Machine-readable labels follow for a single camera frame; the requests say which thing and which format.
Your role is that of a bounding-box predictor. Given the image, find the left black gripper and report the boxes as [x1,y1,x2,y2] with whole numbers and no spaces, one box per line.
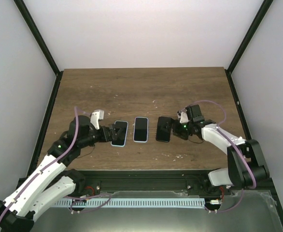
[80,124,124,148]

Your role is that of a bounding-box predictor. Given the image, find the black phone case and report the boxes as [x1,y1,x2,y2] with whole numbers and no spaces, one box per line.
[155,116,175,143]

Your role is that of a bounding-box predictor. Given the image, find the light blue phone case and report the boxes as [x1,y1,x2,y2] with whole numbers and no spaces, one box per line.
[111,120,129,147]
[132,116,149,144]

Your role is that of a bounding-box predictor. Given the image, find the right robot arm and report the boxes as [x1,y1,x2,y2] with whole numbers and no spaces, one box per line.
[156,104,270,195]

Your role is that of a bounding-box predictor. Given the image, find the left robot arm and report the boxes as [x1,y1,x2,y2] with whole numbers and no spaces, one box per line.
[0,116,124,232]

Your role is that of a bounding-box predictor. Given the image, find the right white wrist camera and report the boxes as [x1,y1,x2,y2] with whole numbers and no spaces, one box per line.
[177,109,189,124]

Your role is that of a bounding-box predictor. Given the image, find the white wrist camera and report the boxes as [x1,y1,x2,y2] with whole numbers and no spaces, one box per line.
[177,109,189,124]
[90,109,105,130]

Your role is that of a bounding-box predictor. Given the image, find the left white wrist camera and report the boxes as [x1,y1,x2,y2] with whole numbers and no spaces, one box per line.
[90,109,105,130]

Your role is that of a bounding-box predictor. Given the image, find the black aluminium front rail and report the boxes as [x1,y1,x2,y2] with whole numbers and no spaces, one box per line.
[18,170,272,194]

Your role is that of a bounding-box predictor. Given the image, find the light blue slotted cable duct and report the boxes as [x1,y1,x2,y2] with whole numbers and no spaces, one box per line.
[53,198,205,209]

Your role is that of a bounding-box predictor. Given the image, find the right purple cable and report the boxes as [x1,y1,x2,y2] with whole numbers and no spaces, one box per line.
[187,100,257,213]

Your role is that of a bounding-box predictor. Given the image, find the purple cable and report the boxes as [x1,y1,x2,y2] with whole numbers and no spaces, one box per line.
[187,100,257,213]
[0,105,94,232]

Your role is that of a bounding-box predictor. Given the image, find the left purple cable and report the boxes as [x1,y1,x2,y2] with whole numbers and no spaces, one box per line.
[0,105,94,232]

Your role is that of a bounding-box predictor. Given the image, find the left black frame post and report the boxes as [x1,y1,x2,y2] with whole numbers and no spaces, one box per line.
[13,0,61,74]

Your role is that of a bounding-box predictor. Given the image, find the black frame post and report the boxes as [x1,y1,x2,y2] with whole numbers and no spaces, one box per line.
[13,0,61,74]
[227,0,275,72]

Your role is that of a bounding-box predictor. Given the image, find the right black frame post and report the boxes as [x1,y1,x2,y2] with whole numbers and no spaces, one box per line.
[227,0,275,72]

